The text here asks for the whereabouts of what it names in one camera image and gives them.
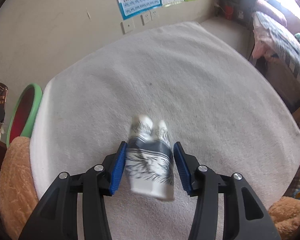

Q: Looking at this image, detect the crushed floral paper cup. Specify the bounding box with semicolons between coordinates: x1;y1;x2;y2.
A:
125;115;174;201

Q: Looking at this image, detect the dark metal shelf rack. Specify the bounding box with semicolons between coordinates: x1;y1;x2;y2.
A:
214;0;256;29

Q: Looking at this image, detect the white wall socket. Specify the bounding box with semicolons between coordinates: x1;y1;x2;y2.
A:
141;9;159;25

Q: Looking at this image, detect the tan plush cushion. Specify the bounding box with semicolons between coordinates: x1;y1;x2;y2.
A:
0;137;38;239

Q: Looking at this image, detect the white table cloth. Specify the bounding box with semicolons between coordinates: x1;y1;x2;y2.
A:
29;21;300;240

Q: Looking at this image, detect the pink pillow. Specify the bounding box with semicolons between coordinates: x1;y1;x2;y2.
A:
255;0;287;27

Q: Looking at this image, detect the bed with plaid quilt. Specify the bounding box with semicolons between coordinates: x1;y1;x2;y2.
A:
251;11;300;112

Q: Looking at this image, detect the green red trash bin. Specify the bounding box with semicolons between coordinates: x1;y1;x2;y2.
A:
6;83;43;147

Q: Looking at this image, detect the red small bucket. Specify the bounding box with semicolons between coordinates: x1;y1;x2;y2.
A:
223;4;234;21

